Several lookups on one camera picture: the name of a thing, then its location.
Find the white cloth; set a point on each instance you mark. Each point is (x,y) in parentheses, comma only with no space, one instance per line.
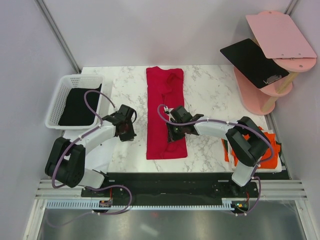
(270,166)

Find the white slotted cable duct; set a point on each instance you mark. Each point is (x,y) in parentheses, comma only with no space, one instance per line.
(96,204)

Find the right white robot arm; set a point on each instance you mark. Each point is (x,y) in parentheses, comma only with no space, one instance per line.
(249,144)

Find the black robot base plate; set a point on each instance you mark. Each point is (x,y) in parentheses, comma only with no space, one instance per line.
(171,188)

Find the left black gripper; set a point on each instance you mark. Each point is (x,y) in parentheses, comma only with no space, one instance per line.
(130,137)

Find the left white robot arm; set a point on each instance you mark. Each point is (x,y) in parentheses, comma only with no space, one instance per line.
(66,162)

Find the black t shirt in basket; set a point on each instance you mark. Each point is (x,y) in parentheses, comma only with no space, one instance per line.
(76,113)

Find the aluminium rail extrusion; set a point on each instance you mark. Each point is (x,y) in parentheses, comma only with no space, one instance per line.
(45,191)

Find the white paper sheet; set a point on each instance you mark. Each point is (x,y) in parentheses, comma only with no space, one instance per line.
(100,157)

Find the green t shirt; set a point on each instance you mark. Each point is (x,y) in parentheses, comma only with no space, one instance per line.
(226,146)

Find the black clipboard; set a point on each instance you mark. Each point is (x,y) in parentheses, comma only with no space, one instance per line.
(250,60)

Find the aluminium frame post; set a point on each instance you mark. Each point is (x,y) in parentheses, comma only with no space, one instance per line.
(291,7)
(58,35)

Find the white plastic laundry basket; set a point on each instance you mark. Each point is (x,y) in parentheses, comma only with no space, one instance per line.
(66,83)

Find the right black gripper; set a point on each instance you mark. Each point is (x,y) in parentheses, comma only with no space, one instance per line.
(171,136)

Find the pink clipboard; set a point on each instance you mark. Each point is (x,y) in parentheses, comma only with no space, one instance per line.
(279,37)

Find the pink wooden shelf stand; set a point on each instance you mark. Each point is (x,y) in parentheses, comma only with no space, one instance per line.
(262,101)

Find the aluminium frame post right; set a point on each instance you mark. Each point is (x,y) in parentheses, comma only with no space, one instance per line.
(291,7)

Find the aluminium frame post left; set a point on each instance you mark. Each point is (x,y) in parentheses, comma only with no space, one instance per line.
(58,35)

